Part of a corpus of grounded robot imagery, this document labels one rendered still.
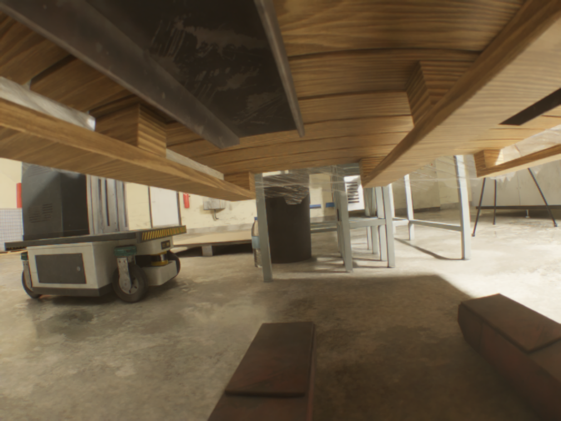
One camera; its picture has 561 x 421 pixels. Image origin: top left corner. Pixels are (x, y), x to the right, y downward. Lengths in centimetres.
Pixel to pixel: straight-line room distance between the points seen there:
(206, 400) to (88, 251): 92
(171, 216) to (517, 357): 861
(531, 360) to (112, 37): 63
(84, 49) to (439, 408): 63
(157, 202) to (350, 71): 871
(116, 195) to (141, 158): 132
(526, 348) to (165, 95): 60
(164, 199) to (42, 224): 742
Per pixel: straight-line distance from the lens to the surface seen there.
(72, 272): 141
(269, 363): 47
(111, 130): 49
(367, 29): 34
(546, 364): 48
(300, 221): 190
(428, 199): 773
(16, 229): 763
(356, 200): 619
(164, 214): 886
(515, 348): 52
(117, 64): 29
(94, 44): 27
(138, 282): 132
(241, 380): 44
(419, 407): 53
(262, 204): 141
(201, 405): 57
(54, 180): 157
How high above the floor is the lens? 34
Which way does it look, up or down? 1 degrees up
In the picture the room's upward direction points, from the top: 6 degrees counter-clockwise
